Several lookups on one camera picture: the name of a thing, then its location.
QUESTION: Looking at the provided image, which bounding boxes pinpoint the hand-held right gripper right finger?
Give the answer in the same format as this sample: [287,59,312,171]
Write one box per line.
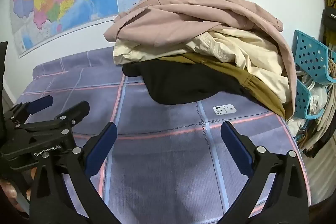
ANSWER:
[217,121,312,224]

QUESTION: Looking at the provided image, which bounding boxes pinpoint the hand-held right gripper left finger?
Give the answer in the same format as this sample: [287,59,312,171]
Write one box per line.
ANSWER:
[29,122,122,224]

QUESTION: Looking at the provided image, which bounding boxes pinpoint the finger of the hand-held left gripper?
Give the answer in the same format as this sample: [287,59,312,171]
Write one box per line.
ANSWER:
[24,101,90,135]
[4,96,54,130]

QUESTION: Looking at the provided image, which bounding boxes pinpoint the pink garment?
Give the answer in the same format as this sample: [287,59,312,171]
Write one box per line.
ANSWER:
[103,0,298,120]

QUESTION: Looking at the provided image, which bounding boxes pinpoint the pile of light clothes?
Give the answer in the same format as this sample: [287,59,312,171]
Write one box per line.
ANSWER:
[286,59,336,159]

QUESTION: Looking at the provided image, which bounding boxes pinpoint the person's left hand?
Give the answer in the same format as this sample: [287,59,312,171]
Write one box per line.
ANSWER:
[0,177,32,212]

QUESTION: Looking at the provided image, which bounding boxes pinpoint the white sheet label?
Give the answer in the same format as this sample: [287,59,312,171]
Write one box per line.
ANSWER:
[213,104,237,116]

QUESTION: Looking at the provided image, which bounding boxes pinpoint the purple plaid bed sheet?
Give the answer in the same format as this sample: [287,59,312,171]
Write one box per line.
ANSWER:
[16,47,312,224]

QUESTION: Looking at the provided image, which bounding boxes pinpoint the mustard brown garment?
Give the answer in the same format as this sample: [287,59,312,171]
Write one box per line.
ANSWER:
[157,52,287,119]

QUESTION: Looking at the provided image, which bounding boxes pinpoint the teal plastic basket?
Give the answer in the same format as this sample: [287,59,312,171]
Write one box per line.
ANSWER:
[293,79,329,119]
[293,29,336,83]

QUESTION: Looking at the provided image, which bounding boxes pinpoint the black garment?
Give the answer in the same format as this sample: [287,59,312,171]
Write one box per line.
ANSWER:
[122,59,247,105]

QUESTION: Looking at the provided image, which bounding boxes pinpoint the cream garment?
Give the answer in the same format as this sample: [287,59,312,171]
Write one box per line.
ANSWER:
[113,30,290,105]

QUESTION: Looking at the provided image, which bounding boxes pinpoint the black bag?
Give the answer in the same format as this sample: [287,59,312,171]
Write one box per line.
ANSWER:
[322,6,336,28]

